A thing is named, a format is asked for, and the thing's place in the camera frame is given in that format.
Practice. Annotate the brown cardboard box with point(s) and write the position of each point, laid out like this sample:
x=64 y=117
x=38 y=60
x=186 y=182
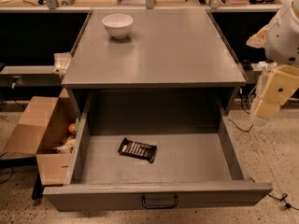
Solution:
x=44 y=125

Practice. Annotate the grey open drawer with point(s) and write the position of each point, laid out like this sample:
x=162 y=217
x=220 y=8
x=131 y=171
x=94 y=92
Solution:
x=197 y=158

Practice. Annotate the black rxbar chocolate wrapper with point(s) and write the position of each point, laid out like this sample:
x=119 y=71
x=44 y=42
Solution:
x=137 y=150

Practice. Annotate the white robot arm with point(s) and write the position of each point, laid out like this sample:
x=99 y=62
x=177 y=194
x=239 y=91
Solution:
x=280 y=41

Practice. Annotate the grey cabinet counter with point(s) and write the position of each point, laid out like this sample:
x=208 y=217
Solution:
x=167 y=48

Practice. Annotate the black drawer handle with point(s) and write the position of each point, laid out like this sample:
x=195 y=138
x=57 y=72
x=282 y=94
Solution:
x=159 y=202

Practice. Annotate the red apple in box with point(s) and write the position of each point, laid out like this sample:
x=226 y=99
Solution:
x=72 y=128

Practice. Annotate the white ceramic bowl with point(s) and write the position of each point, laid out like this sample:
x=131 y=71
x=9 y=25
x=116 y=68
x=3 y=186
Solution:
x=118 y=26

